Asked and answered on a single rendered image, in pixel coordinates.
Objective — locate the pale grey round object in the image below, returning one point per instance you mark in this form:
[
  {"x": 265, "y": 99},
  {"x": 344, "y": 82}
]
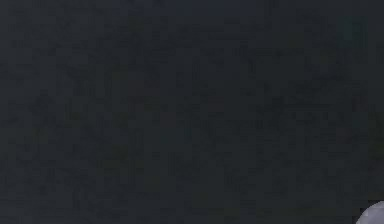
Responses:
[{"x": 375, "y": 215}]

